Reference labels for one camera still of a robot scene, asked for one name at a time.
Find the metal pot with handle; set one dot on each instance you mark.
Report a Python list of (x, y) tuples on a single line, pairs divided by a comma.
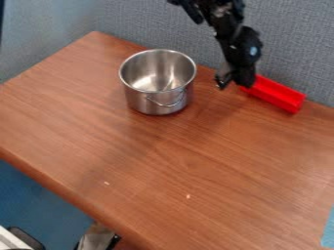
[(158, 79)]

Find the red star-profile block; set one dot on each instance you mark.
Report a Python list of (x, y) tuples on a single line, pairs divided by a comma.
[(277, 94)]

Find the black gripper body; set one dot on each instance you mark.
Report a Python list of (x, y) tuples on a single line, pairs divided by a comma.
[(241, 48)]

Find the black and white object corner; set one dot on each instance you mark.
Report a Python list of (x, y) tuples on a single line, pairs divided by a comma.
[(17, 239)]

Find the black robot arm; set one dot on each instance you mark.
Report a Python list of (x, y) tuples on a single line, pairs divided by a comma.
[(224, 16)]

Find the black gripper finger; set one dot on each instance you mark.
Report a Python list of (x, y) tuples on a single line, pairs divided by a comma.
[(222, 81), (245, 76)]

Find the grey bracket under table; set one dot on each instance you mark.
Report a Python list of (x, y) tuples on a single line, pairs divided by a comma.
[(98, 238)]

